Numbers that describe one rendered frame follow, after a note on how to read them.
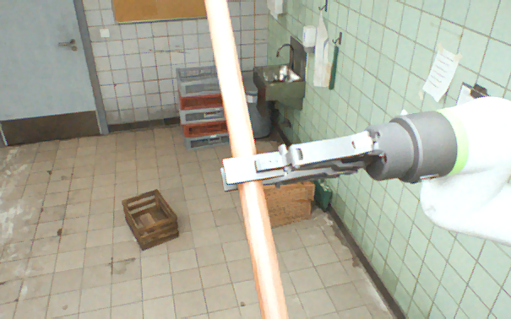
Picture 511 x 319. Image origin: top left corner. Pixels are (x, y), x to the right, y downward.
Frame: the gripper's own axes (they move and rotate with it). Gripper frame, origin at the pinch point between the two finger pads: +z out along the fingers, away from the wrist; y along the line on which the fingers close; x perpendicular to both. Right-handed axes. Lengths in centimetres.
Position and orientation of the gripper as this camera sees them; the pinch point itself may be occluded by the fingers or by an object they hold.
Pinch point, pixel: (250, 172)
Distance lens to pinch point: 52.3
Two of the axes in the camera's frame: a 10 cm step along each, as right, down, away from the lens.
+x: -1.9, -9.5, 2.6
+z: -9.7, 1.4, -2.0
